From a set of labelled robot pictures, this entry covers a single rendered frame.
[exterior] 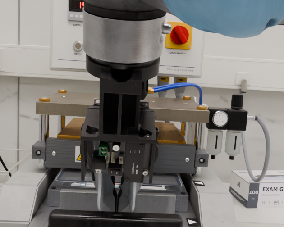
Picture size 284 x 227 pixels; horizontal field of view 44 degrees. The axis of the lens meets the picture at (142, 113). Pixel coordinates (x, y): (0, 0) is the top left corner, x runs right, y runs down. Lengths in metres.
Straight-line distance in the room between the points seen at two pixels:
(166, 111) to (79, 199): 0.19
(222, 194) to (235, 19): 0.37
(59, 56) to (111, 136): 0.47
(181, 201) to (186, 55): 0.36
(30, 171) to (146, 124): 0.28
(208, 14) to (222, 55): 1.00
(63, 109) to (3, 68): 0.65
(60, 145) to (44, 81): 0.66
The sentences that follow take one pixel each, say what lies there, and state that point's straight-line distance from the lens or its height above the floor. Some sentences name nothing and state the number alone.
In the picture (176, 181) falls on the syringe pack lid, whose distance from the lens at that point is 0.55.
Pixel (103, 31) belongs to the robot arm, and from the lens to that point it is 0.31.
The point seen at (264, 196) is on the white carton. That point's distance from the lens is 1.07.
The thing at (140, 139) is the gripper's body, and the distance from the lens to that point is 0.33.
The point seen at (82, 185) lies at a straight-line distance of 0.53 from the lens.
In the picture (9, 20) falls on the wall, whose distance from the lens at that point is 1.24.
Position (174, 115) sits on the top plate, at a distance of 0.56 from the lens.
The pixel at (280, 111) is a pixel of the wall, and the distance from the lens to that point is 1.26.
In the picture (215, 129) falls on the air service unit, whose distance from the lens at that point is 0.80.
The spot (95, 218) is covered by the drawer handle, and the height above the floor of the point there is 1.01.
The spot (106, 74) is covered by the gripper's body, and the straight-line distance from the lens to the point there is 0.31.
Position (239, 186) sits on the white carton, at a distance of 1.08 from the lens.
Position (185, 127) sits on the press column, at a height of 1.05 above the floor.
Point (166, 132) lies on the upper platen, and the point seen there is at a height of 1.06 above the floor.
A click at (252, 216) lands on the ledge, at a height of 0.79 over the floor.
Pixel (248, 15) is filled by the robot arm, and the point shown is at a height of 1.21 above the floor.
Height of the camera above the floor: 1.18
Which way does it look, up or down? 8 degrees down
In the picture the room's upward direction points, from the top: 3 degrees clockwise
